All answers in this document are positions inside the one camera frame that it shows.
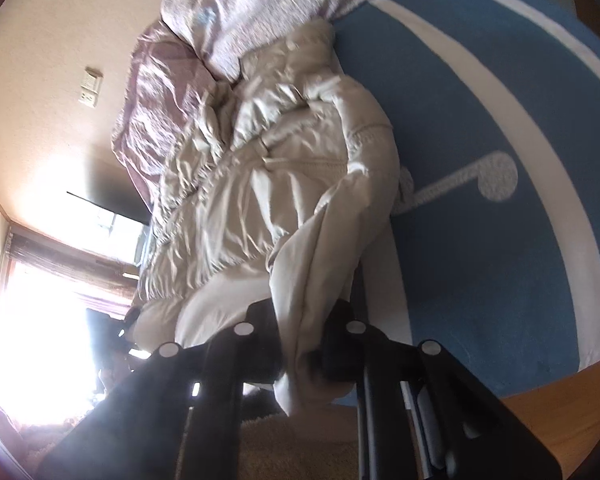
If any white wall switch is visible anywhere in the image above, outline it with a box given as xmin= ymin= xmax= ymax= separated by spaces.
xmin=81 ymin=67 xmax=102 ymax=94

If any beige puffer jacket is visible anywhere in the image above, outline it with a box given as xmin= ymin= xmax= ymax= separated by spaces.
xmin=131 ymin=20 xmax=400 ymax=414

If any white wall socket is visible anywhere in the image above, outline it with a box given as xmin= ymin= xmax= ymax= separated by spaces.
xmin=79 ymin=88 xmax=98 ymax=108

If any blue white striped bed sheet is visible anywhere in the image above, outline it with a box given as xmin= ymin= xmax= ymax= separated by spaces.
xmin=336 ymin=0 xmax=600 ymax=396

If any pink floral duvet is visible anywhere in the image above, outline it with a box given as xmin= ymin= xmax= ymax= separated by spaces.
xmin=111 ymin=0 xmax=366 ymax=207

